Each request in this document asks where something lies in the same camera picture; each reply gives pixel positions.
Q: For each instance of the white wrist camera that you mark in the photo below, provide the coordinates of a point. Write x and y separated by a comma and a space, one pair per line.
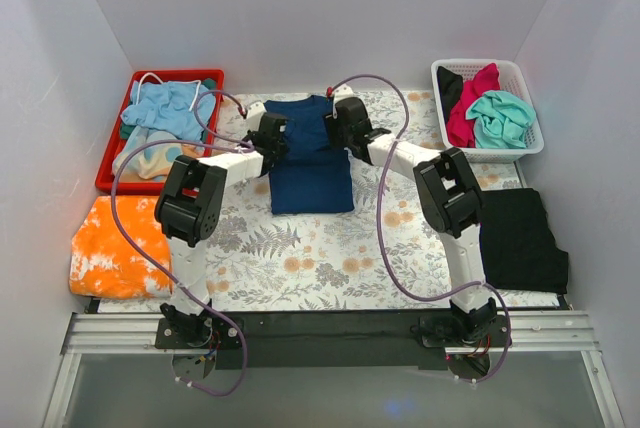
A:
340, 93
253, 112

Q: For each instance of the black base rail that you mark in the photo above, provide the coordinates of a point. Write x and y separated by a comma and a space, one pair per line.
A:
419, 338

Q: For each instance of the magenta shirt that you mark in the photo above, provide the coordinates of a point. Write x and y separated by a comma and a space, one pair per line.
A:
459, 128

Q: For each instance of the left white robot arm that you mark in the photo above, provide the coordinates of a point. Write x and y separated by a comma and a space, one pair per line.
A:
188, 210

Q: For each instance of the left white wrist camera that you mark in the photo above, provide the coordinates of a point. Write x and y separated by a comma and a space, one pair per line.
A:
253, 112

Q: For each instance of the black shirt in basket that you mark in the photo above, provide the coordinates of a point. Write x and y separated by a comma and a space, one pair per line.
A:
450, 88

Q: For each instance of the orange tie-dye folded shirt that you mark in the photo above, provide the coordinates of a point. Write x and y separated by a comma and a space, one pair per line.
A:
103, 264

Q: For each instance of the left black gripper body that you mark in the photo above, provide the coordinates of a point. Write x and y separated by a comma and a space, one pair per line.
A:
278, 143

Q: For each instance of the light blue garment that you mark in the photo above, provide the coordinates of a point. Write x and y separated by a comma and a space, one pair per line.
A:
160, 110

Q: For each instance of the white plastic basket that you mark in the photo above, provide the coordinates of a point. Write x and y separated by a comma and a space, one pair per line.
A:
511, 80

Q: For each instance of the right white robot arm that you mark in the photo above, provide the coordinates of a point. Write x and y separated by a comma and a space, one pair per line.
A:
451, 202

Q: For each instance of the dark blue t shirt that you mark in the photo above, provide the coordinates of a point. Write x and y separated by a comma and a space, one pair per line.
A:
313, 177

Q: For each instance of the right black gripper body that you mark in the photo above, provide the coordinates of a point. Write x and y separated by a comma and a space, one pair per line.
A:
333, 130

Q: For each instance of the black folded shirt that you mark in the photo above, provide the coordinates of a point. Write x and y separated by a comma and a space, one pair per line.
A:
519, 250

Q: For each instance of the yellow blue patterned garment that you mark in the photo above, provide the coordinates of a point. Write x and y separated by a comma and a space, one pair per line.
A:
153, 163

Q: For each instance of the dark green garment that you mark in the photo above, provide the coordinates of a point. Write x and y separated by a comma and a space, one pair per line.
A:
212, 88

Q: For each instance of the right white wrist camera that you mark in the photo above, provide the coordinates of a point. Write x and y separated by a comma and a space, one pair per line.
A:
340, 93

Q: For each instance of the aluminium frame rail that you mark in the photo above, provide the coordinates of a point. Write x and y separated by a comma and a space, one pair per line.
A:
145, 333

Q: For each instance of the teal shirt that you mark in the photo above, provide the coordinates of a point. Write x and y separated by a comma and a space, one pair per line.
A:
500, 120

